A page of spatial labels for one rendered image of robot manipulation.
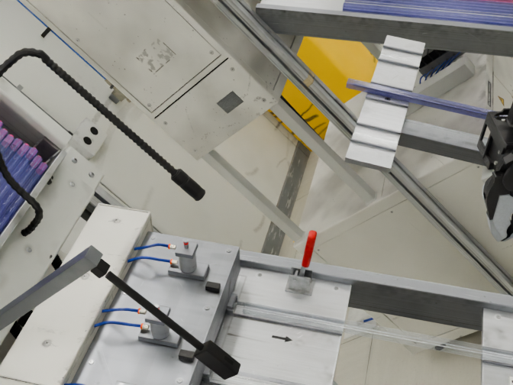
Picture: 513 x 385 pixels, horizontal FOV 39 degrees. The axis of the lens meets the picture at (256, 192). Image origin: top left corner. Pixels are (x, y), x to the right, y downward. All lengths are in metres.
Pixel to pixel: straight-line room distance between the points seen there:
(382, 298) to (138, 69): 1.05
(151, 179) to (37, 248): 2.36
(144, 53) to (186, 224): 1.59
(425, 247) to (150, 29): 0.93
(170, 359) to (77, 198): 0.29
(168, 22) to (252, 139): 2.24
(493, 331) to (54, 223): 0.60
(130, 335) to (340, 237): 1.23
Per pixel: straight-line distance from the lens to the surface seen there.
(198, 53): 1.81
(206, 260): 0.99
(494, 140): 0.87
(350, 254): 2.11
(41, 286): 0.76
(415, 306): 1.06
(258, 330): 0.99
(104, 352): 0.91
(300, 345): 0.97
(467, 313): 1.06
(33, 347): 0.91
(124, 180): 3.23
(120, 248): 0.99
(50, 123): 1.04
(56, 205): 1.03
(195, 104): 1.89
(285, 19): 1.70
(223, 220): 3.52
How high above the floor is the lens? 1.50
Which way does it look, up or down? 19 degrees down
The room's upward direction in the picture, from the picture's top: 48 degrees counter-clockwise
